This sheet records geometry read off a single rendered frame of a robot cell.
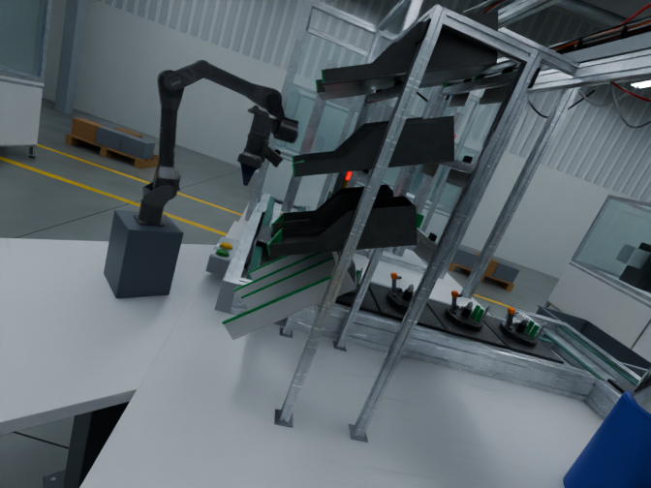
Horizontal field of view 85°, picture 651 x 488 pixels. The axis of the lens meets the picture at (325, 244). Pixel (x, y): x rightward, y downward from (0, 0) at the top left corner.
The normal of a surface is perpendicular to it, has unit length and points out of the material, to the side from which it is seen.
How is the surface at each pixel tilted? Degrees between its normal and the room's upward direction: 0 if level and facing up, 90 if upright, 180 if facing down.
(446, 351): 90
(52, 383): 0
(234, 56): 90
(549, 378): 90
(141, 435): 0
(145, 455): 0
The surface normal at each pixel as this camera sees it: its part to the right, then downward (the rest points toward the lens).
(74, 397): 0.32, -0.90
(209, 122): -0.04, 0.28
